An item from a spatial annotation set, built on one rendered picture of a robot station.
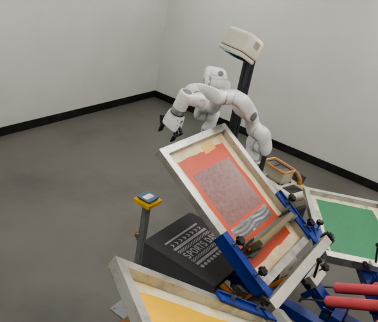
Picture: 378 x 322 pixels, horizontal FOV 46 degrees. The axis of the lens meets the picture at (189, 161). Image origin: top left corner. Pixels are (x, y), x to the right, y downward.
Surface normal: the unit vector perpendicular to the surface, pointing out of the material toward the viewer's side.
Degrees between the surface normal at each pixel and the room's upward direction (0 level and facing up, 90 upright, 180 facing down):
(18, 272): 0
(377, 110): 90
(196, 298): 90
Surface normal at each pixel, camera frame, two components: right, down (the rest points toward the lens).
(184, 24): -0.58, 0.28
